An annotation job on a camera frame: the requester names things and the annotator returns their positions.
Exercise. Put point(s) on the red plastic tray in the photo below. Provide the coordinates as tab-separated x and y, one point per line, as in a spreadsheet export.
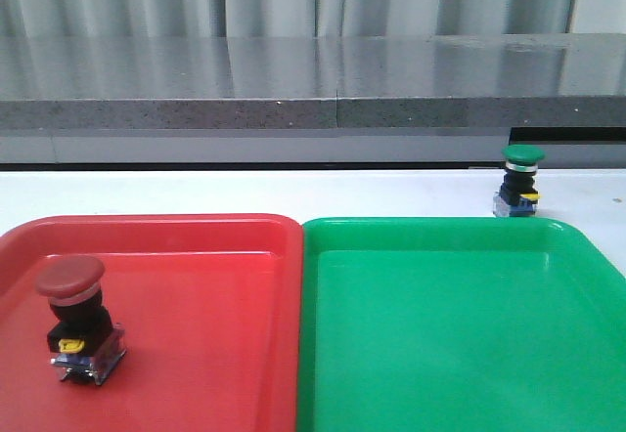
210	305

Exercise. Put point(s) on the green mushroom push button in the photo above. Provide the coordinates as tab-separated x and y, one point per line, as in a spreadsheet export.
517	196

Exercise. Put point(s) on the grey stone counter ledge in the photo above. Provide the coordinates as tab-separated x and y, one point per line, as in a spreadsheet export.
436	101

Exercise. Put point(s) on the red mushroom push button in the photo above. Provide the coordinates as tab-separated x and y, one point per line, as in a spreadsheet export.
86	345

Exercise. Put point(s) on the green plastic tray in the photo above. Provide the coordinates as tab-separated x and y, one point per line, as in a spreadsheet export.
459	324

